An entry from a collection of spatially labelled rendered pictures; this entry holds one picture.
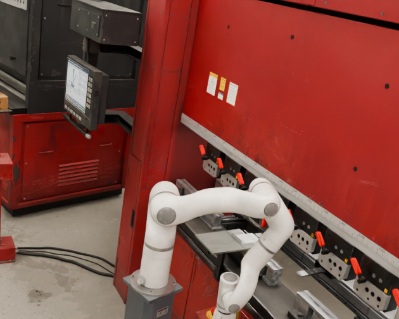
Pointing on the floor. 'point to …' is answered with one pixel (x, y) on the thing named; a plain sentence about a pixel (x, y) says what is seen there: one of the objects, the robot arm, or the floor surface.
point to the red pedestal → (0, 169)
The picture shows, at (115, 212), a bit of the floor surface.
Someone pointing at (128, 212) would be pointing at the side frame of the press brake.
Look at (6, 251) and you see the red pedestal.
